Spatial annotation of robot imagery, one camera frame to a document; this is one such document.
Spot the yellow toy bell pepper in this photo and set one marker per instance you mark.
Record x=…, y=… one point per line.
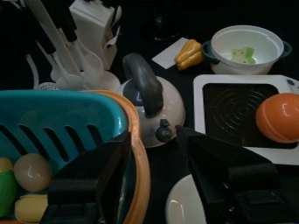
x=188, y=55

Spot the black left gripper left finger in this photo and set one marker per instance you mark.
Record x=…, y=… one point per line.
x=93, y=180

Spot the green vegetable slice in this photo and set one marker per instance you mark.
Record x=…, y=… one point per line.
x=244, y=55

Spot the white slotted skimmer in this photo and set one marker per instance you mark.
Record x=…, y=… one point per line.
x=48, y=85

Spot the white plate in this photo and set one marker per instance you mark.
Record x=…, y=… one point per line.
x=180, y=204

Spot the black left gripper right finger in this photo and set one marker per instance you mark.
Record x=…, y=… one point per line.
x=233, y=180

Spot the orange toy ball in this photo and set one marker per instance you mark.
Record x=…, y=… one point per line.
x=277, y=118

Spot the white toy stove black burner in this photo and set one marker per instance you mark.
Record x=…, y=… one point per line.
x=233, y=108

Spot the beige toy egg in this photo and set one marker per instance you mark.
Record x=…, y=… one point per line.
x=32, y=172

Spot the white toy knife block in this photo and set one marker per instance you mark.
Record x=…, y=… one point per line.
x=93, y=23

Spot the green toy corn cob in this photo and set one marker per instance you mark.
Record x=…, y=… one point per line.
x=5, y=189

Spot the teal basket with orange rim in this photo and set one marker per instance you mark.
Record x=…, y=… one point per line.
x=57, y=110

